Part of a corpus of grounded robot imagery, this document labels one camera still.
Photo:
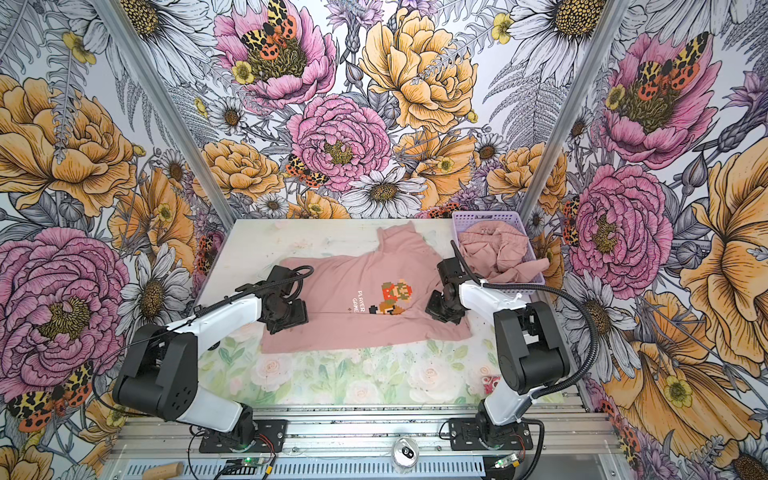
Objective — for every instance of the lilac perforated plastic basket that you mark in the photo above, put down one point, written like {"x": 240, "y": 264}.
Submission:
{"x": 463, "y": 220}

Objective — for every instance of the pink garments in basket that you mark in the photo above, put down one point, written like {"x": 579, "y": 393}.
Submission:
{"x": 496, "y": 251}

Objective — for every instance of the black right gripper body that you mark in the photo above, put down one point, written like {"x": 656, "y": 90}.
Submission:
{"x": 439, "y": 307}

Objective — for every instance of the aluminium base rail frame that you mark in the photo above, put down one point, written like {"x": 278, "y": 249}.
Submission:
{"x": 355, "y": 441}

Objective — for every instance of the right small circuit board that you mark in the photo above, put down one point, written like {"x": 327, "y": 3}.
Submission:
{"x": 510, "y": 461}

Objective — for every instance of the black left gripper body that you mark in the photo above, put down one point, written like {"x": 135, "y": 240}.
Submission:
{"x": 289, "y": 315}

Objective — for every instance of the aluminium corner post left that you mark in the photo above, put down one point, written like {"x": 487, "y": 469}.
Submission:
{"x": 118, "y": 24}

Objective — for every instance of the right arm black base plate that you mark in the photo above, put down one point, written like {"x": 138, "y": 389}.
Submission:
{"x": 475, "y": 434}

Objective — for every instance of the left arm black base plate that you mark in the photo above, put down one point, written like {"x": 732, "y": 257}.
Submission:
{"x": 261, "y": 436}

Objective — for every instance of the small green circuit board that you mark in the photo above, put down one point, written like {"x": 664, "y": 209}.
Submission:
{"x": 251, "y": 466}

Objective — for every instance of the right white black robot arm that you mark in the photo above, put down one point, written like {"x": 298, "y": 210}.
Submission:
{"x": 530, "y": 353}

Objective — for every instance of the aluminium corner post right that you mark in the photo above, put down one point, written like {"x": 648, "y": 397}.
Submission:
{"x": 600, "y": 46}

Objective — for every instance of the wooden cork block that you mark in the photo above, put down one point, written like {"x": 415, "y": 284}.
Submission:
{"x": 164, "y": 472}

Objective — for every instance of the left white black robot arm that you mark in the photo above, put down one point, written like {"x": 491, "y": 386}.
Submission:
{"x": 159, "y": 375}

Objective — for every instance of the aluminium corner post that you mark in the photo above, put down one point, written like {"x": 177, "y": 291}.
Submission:
{"x": 600, "y": 46}
{"x": 118, "y": 24}

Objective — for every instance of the pink pixel-print t-shirt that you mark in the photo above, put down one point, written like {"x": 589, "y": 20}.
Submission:
{"x": 373, "y": 300}

